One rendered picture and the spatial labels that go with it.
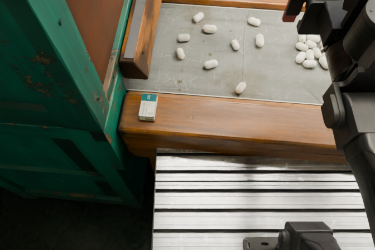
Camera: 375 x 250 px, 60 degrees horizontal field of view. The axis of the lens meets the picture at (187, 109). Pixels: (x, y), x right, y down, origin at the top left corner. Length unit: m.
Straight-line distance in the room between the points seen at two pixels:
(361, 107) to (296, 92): 0.44
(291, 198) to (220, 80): 0.33
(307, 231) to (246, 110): 0.29
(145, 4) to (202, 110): 0.29
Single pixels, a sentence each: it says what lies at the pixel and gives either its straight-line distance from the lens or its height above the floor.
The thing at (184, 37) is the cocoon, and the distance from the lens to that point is 0.88.
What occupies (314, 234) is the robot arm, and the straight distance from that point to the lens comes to 0.64.
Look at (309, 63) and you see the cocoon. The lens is 0.89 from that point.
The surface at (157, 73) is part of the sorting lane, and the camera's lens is 0.84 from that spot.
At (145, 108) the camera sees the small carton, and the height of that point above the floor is 0.78.
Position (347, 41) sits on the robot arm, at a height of 1.13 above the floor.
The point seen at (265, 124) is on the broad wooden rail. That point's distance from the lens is 0.76.
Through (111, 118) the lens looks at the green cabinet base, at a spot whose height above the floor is 0.82.
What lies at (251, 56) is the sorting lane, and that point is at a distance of 0.88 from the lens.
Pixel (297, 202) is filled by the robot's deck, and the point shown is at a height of 0.67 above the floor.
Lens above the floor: 1.43
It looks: 63 degrees down
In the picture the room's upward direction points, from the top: straight up
